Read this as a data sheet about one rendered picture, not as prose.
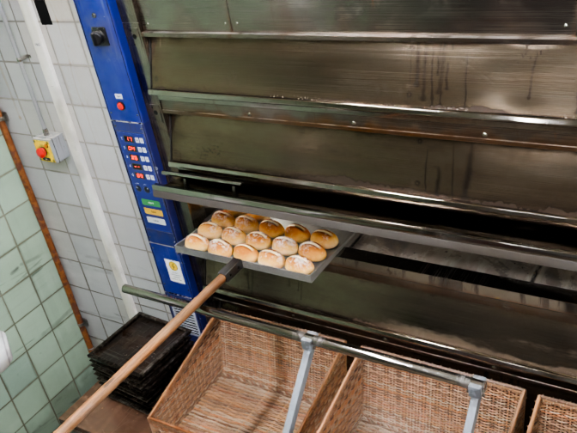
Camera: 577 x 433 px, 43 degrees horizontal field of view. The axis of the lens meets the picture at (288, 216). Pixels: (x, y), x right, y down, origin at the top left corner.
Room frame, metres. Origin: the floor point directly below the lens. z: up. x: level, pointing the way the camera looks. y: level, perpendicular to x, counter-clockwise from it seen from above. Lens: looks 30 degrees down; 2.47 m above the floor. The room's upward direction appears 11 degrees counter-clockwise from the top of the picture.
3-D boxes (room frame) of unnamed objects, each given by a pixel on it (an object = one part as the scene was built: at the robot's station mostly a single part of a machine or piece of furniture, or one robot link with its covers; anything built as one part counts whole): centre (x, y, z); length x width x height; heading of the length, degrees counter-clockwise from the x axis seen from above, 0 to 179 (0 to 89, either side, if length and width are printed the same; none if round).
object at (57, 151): (2.64, 0.84, 1.46); 0.10 x 0.07 x 0.10; 53
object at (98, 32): (2.36, 0.49, 1.92); 0.06 x 0.04 x 0.11; 53
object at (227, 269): (1.96, 0.21, 1.20); 0.09 x 0.04 x 0.03; 142
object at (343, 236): (2.14, 0.08, 1.19); 0.55 x 0.36 x 0.03; 52
